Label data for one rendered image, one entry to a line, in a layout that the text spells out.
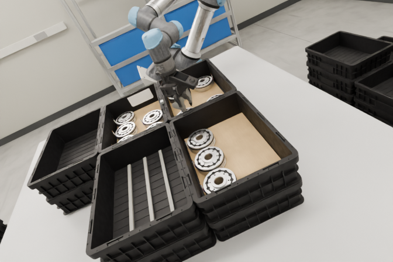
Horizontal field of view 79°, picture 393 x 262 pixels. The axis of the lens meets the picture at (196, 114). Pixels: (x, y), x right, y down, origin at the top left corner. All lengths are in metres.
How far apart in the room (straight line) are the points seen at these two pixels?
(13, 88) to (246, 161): 3.77
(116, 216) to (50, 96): 3.40
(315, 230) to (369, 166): 0.28
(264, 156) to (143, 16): 0.69
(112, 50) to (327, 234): 2.64
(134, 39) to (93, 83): 1.34
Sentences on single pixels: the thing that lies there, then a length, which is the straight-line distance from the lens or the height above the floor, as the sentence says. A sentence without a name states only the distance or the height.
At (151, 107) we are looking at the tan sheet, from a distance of 1.29.
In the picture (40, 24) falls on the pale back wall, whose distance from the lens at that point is 3.86.
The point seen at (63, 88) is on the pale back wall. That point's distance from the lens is 4.08.
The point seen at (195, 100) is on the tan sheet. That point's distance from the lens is 1.17.
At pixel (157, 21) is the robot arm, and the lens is 1.01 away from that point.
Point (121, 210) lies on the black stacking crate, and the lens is 0.90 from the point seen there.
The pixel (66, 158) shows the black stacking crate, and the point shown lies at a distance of 1.34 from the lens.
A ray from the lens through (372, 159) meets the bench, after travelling 0.97.
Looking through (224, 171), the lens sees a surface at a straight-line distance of 0.77.
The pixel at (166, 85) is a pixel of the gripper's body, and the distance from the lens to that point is 0.99.
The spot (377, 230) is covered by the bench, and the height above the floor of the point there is 0.70.
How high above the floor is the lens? 1.44
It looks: 35 degrees down
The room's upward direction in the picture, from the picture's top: 24 degrees counter-clockwise
